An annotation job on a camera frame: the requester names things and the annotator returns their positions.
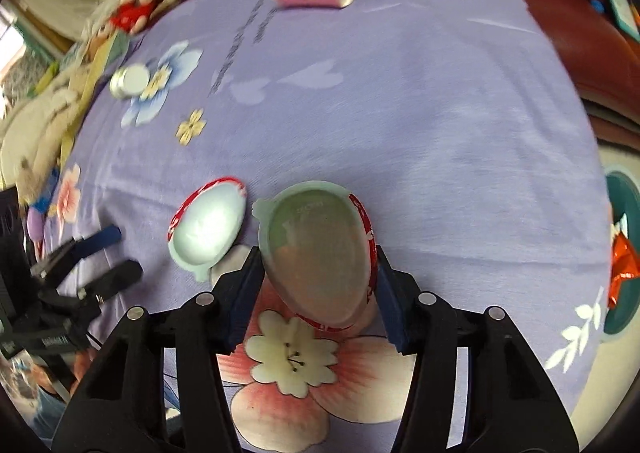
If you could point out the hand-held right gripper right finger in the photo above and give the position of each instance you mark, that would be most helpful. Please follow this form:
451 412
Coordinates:
387 303

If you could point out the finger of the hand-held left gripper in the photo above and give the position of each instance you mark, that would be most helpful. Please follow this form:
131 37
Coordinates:
107 235
120 275

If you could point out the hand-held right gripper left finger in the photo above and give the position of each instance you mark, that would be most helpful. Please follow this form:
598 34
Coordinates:
247 283

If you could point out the egg-shaped plastic shell half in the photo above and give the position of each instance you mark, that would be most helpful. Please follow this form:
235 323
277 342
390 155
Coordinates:
210 228
315 253

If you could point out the teal plastic bin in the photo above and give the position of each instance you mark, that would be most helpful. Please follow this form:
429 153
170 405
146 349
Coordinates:
619 190

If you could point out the beige plush toy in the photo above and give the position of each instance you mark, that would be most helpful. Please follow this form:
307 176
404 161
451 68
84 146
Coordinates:
40 133

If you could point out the small silver bottle cap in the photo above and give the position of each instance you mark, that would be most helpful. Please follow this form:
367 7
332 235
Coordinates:
130 80

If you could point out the purple floral tablecloth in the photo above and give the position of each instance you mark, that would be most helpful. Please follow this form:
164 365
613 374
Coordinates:
425 133

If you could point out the red doll toy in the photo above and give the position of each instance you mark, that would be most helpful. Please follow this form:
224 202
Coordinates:
131 13

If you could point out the red orange foil wrapper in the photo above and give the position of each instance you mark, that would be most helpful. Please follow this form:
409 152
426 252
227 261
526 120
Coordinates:
625 268

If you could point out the dark red leather sofa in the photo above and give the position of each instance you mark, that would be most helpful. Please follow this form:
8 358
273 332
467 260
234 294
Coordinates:
550 33

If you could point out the small blue toy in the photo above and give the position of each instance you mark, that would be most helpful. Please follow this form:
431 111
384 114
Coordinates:
597 6

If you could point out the teal book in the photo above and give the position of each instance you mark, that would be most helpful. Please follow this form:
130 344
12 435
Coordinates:
622 8

